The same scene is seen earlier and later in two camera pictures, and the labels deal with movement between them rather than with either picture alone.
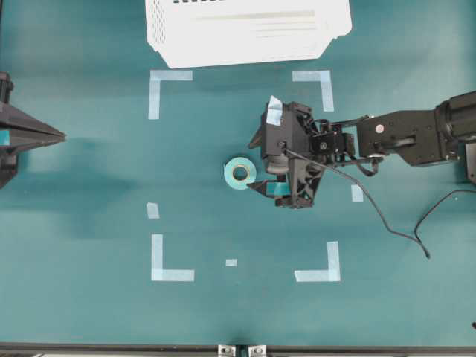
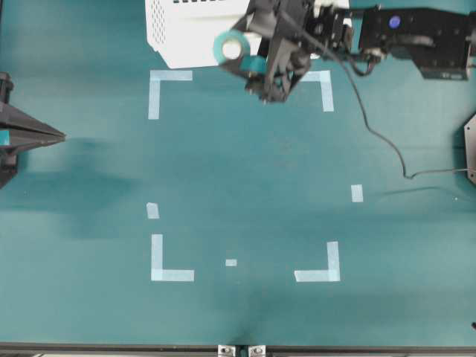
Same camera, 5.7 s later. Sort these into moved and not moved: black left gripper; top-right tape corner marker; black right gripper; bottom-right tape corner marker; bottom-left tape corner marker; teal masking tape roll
Moved: black right gripper; teal masking tape roll
Not moved: black left gripper; top-right tape corner marker; bottom-right tape corner marker; bottom-left tape corner marker
